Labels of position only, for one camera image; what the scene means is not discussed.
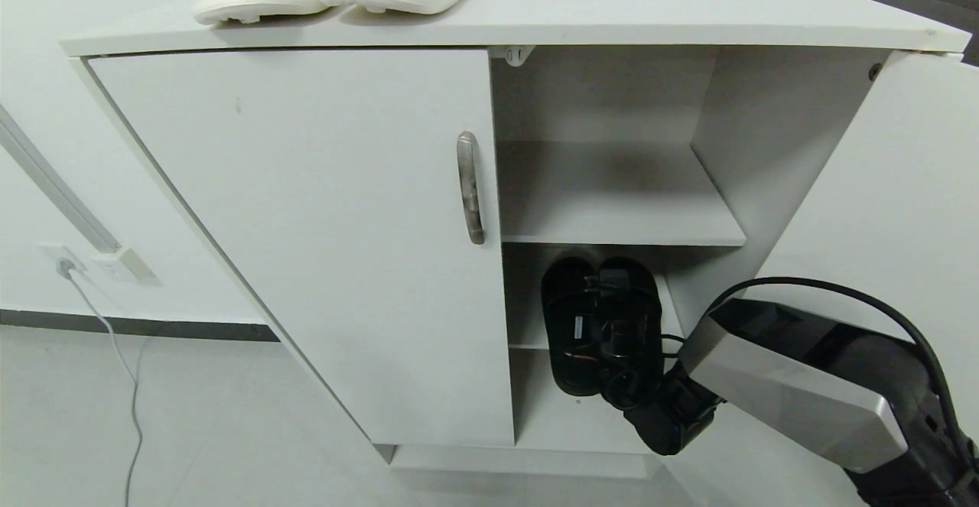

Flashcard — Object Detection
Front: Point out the white cabinet door with handle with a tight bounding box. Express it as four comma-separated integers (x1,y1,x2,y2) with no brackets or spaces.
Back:
87,48,516,447

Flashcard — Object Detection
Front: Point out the white cable duct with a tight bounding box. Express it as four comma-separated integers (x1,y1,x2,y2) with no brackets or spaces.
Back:
0,105,123,255

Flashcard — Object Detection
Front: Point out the white wall socket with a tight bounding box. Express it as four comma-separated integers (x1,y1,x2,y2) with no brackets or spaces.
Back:
37,243,89,280

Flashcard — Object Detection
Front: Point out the black slipper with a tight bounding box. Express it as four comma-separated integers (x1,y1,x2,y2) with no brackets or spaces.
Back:
541,257,607,398
595,256,665,410

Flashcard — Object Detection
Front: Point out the plain white cabinet door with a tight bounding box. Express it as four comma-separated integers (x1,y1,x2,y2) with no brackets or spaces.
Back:
659,51,979,507

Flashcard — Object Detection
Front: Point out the black cable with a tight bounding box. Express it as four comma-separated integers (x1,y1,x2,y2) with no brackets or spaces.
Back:
702,277,978,468

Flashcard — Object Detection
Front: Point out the white junction box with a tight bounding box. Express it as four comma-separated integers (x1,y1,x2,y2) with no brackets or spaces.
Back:
91,246,162,287

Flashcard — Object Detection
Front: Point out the white shoe cabinet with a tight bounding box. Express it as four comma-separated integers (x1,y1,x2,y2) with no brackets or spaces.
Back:
60,0,972,481

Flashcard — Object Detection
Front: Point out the grey power cable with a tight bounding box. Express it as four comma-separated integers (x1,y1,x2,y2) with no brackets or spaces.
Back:
57,259,151,507

